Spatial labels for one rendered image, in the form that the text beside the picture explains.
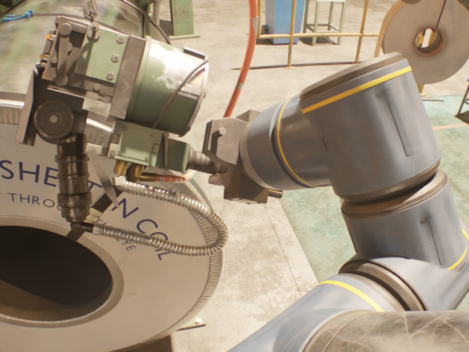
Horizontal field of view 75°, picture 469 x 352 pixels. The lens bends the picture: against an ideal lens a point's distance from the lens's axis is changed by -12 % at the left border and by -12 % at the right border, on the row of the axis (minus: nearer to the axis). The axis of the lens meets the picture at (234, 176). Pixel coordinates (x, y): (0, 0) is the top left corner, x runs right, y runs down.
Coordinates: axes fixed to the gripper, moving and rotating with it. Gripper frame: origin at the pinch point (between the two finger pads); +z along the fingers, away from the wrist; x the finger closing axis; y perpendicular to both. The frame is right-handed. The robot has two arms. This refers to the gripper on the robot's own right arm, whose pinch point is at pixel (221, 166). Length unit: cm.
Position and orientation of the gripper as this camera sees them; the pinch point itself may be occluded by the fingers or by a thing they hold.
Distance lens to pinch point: 61.1
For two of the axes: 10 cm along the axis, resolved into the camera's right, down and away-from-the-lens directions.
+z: -4.4, 1.0, 8.9
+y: 8.9, 2.1, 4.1
